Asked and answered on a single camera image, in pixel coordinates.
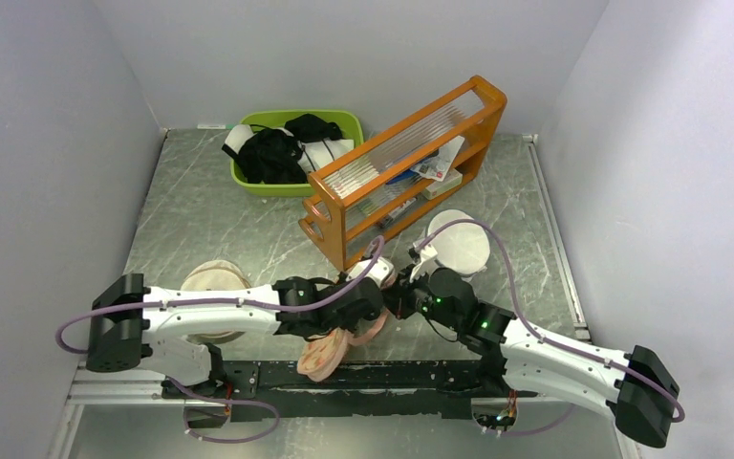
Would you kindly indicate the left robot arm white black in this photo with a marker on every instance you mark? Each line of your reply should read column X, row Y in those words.
column 149, row 327

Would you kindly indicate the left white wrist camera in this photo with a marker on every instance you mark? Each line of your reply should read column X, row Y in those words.
column 370, row 272

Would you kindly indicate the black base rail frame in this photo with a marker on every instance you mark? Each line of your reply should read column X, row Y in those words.
column 356, row 388

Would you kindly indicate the green plastic basin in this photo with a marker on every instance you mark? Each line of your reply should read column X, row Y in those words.
column 273, row 152

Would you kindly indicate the white garment in basin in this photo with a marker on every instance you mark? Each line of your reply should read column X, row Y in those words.
column 326, row 154

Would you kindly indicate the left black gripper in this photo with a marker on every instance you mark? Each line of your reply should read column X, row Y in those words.
column 351, row 325

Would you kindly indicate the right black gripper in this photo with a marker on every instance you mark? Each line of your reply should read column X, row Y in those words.
column 397, row 298

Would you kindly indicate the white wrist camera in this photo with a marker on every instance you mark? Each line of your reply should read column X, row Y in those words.
column 427, row 263
column 370, row 272

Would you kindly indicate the white cylindrical mesh laundry bag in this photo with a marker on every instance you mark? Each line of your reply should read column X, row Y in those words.
column 463, row 248

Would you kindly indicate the small box on shelf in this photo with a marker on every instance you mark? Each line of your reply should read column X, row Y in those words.
column 450, row 180

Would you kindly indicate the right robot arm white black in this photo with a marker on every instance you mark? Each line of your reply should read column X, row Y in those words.
column 633, row 388

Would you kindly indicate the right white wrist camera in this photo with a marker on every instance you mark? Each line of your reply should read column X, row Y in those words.
column 427, row 263

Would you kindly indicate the printed packet on shelf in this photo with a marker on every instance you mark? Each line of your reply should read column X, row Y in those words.
column 436, row 166

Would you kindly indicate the floral pink mesh laundry bag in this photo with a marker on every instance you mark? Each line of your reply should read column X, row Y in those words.
column 321, row 357

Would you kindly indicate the black garment in basin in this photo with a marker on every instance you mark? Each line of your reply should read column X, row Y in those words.
column 269, row 155

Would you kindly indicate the beige round laundry bag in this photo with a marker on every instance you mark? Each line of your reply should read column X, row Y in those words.
column 216, row 275

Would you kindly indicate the orange wooden shelf rack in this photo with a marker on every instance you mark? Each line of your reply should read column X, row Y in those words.
column 374, row 189

